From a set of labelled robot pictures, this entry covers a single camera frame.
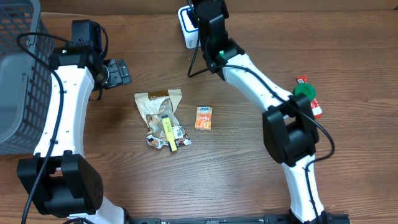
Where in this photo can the grey plastic mesh basket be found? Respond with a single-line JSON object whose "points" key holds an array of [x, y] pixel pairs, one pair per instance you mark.
{"points": [[25, 84]]}

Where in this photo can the green lid jar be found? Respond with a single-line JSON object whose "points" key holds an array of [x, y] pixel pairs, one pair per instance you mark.
{"points": [[307, 89]]}

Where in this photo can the red snack stick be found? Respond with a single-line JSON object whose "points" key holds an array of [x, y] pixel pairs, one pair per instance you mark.
{"points": [[316, 109]]}

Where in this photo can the white barcode scanner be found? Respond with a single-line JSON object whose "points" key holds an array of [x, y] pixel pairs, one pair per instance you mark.
{"points": [[190, 32]]}

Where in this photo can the beige snack pouch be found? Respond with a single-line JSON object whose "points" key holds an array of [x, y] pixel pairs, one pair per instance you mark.
{"points": [[153, 107]]}

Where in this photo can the orange tissue pack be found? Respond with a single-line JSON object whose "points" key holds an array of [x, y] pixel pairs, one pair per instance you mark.
{"points": [[203, 120]]}

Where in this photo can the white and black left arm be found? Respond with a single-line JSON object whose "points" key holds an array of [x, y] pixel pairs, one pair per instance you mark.
{"points": [[58, 178]]}

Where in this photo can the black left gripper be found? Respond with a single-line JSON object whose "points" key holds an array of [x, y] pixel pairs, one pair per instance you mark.
{"points": [[117, 72]]}

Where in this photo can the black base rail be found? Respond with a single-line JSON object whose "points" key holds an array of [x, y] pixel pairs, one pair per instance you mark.
{"points": [[327, 218]]}

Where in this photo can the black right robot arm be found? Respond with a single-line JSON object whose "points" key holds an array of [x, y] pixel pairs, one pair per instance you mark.
{"points": [[289, 127]]}

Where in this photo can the yellow snack stick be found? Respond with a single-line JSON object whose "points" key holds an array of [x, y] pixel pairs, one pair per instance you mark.
{"points": [[166, 122]]}

